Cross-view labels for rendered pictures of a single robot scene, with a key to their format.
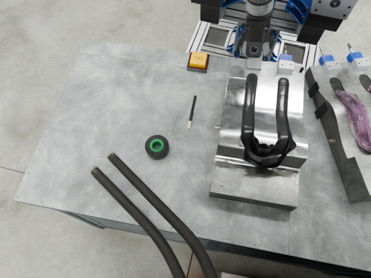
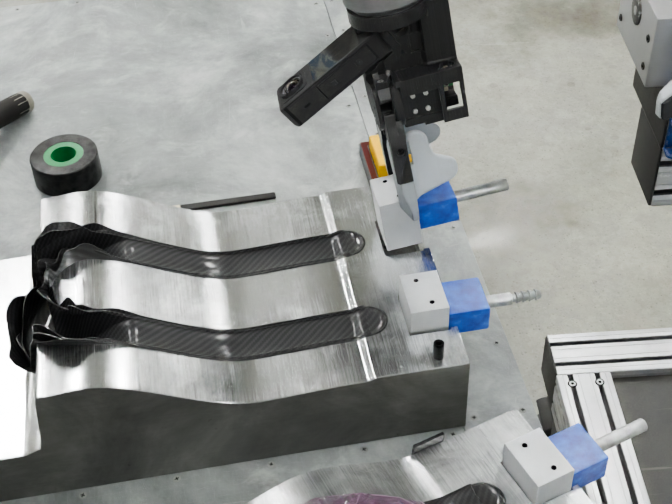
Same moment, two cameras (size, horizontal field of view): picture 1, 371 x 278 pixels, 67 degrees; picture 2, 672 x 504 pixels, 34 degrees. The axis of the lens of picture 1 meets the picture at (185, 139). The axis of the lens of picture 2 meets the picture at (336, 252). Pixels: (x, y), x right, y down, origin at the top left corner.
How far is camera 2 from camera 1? 1.03 m
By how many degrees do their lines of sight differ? 43
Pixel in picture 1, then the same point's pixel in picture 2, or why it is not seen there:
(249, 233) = not seen: outside the picture
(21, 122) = not seen: hidden behind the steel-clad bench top
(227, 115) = (163, 213)
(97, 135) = (79, 72)
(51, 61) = (482, 92)
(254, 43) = (306, 76)
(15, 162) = not seen: hidden behind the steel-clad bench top
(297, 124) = (190, 381)
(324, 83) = (454, 469)
